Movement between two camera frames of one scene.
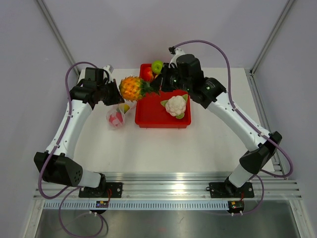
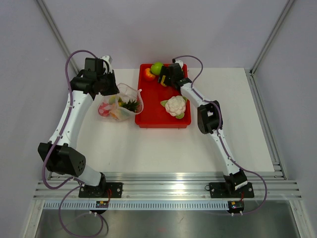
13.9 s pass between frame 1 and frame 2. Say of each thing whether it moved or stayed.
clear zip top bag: moved
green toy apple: stayed
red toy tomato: stayed
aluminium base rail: stayed
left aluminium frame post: stayed
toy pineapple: moved
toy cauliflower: stayed
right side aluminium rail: stayed
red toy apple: moved
